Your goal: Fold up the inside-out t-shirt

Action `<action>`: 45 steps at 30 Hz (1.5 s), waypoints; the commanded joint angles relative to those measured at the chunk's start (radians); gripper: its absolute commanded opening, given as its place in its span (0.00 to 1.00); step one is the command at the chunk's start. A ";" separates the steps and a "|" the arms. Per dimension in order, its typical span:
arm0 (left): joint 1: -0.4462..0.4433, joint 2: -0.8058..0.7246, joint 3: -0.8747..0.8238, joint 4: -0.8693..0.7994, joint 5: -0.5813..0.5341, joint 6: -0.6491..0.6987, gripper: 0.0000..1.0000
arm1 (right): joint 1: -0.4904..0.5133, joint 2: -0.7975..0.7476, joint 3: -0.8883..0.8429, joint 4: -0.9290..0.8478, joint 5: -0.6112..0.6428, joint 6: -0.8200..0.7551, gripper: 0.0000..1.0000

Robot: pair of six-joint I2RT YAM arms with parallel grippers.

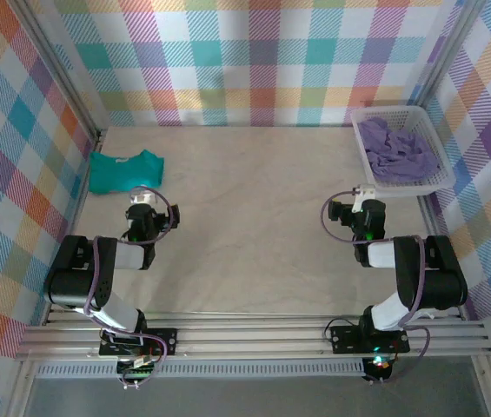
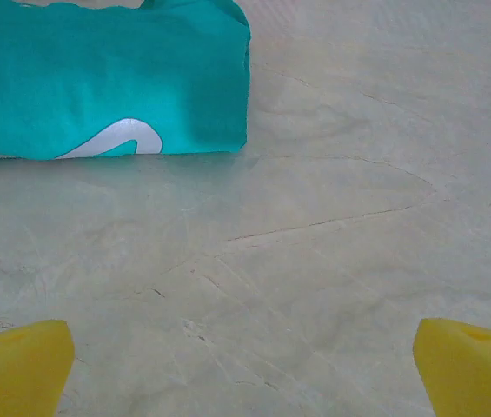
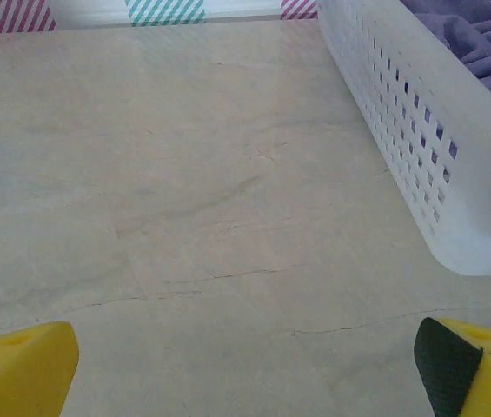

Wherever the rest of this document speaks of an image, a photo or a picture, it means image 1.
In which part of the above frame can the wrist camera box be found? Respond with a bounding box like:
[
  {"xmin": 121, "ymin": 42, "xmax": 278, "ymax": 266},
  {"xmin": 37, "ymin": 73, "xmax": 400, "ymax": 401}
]
[
  {"xmin": 128, "ymin": 185, "xmax": 156, "ymax": 206},
  {"xmin": 352, "ymin": 183, "xmax": 377, "ymax": 210}
]

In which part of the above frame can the aluminium mounting rail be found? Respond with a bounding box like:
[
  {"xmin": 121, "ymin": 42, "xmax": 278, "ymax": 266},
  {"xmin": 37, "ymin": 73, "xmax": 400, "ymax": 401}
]
[{"xmin": 14, "ymin": 310, "xmax": 491, "ymax": 361}]

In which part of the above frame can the teal folded t-shirt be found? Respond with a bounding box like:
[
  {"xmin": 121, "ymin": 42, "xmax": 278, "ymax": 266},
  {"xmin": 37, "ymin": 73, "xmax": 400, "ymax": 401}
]
[{"xmin": 87, "ymin": 149, "xmax": 166, "ymax": 195}]

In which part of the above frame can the aluminium frame post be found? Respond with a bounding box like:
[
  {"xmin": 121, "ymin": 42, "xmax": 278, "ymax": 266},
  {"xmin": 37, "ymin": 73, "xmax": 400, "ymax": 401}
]
[
  {"xmin": 412, "ymin": 0, "xmax": 489, "ymax": 109},
  {"xmin": 10, "ymin": 0, "xmax": 105, "ymax": 142}
]

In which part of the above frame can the grey slotted cable duct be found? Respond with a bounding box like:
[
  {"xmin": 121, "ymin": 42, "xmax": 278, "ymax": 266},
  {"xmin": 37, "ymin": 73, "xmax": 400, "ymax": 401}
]
[{"xmin": 36, "ymin": 362, "xmax": 366, "ymax": 379}]

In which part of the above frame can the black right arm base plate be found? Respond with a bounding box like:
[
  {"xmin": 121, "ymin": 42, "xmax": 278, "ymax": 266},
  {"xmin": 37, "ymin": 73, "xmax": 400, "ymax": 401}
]
[{"xmin": 329, "ymin": 324, "xmax": 411, "ymax": 354}]

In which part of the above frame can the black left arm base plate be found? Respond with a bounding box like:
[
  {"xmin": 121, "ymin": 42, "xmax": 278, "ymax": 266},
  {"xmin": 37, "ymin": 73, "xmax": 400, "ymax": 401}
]
[{"xmin": 99, "ymin": 328, "xmax": 179, "ymax": 358}]

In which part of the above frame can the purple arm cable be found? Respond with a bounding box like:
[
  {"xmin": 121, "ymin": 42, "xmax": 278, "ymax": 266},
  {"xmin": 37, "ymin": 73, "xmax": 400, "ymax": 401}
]
[
  {"xmin": 83, "ymin": 187, "xmax": 176, "ymax": 390},
  {"xmin": 322, "ymin": 189, "xmax": 431, "ymax": 386}
]

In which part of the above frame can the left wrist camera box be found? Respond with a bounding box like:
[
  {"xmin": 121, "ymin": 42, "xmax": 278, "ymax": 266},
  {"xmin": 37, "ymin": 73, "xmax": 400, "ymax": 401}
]
[{"xmin": 128, "ymin": 185, "xmax": 156, "ymax": 206}]

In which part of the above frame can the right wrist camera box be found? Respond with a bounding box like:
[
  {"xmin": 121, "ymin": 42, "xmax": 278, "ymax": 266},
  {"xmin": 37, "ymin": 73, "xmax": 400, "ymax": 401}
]
[{"xmin": 352, "ymin": 183, "xmax": 377, "ymax": 210}]

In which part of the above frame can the purple t-shirt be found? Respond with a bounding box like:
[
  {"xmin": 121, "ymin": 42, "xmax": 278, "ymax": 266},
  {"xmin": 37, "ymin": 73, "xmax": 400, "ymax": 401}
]
[{"xmin": 357, "ymin": 116, "xmax": 441, "ymax": 182}]

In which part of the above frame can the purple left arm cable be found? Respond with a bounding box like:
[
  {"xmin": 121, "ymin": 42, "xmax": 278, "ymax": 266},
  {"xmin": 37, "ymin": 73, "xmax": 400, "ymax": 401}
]
[{"xmin": 83, "ymin": 187, "xmax": 176, "ymax": 390}]

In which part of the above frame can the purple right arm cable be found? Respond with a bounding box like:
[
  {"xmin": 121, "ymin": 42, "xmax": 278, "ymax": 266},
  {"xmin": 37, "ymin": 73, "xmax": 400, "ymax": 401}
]
[{"xmin": 322, "ymin": 189, "xmax": 431, "ymax": 386}]

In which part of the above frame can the white plastic mesh basket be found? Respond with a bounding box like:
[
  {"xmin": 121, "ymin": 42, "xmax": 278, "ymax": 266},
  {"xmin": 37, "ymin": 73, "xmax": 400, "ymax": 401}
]
[{"xmin": 351, "ymin": 105, "xmax": 457, "ymax": 200}]

